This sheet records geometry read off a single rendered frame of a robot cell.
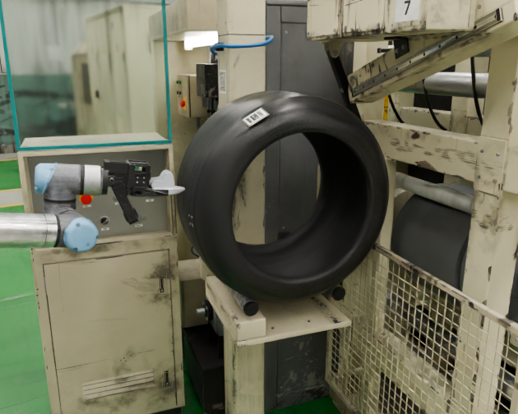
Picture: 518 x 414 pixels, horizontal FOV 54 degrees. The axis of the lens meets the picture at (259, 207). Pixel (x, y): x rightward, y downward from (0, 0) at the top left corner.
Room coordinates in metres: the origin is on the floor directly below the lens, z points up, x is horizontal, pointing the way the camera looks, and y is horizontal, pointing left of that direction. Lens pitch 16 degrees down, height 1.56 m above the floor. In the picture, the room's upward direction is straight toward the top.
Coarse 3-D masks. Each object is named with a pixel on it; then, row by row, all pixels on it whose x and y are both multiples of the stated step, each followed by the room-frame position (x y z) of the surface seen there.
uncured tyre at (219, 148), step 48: (288, 96) 1.34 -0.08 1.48; (192, 144) 1.40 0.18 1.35; (240, 144) 1.24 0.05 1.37; (336, 144) 1.63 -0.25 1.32; (192, 192) 1.25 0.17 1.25; (336, 192) 1.65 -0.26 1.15; (384, 192) 1.39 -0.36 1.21; (192, 240) 1.29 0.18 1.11; (288, 240) 1.59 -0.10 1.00; (336, 240) 1.56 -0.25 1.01; (240, 288) 1.26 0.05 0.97; (288, 288) 1.28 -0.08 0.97
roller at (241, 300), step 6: (228, 288) 1.42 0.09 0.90; (234, 294) 1.36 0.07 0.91; (240, 294) 1.34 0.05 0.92; (240, 300) 1.32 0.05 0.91; (246, 300) 1.30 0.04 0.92; (252, 300) 1.30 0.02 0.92; (240, 306) 1.31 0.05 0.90; (246, 306) 1.28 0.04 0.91; (252, 306) 1.29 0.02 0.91; (258, 306) 1.29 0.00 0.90; (246, 312) 1.28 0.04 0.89; (252, 312) 1.29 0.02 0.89
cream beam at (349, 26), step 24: (312, 0) 1.68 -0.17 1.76; (336, 0) 1.54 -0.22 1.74; (360, 0) 1.42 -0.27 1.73; (384, 0) 1.31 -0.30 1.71; (432, 0) 1.17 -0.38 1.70; (456, 0) 1.19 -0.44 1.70; (312, 24) 1.68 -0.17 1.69; (336, 24) 1.53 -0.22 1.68; (360, 24) 1.41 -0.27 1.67; (384, 24) 1.31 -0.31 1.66; (408, 24) 1.22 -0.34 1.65; (432, 24) 1.17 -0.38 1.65; (456, 24) 1.19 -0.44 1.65
